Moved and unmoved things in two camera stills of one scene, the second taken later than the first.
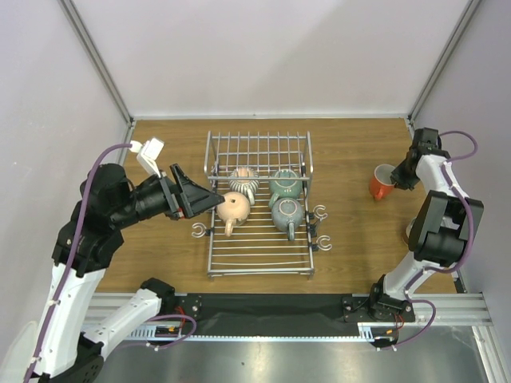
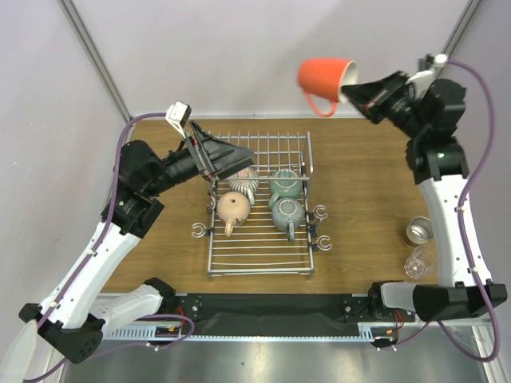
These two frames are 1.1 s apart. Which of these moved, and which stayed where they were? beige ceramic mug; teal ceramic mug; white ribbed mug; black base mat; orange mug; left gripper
Moved: left gripper; orange mug
Stayed: white ribbed mug; black base mat; teal ceramic mug; beige ceramic mug
